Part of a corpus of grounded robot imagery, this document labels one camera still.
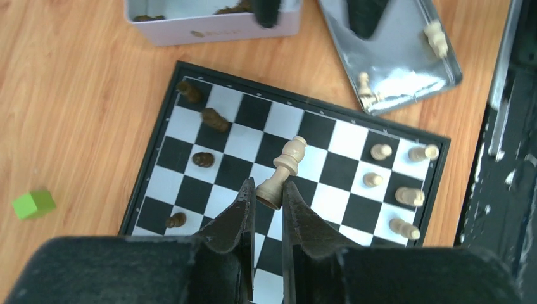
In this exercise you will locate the black white chessboard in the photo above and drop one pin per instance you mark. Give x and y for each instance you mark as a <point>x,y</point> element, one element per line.
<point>215,130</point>

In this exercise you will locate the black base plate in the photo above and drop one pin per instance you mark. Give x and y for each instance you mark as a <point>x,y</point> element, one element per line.
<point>499,209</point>

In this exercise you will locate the light king chess piece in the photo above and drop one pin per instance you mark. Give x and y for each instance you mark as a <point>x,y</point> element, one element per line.
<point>270,191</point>

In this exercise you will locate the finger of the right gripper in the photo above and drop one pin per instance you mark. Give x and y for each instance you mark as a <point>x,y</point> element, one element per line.
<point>364,16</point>
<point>266,12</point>

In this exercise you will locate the white metal box dark pieces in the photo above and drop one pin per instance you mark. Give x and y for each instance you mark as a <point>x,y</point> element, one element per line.
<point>169,23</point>

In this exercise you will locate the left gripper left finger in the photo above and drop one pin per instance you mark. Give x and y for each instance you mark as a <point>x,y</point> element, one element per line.
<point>214,265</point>

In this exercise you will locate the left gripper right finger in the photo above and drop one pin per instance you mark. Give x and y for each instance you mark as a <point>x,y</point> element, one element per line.
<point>321,265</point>

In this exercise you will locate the small green cube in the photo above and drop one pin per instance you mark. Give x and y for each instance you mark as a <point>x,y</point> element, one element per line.
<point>33,204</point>

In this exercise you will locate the silver metal tray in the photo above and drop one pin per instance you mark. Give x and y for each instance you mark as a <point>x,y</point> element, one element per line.
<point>408,58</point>

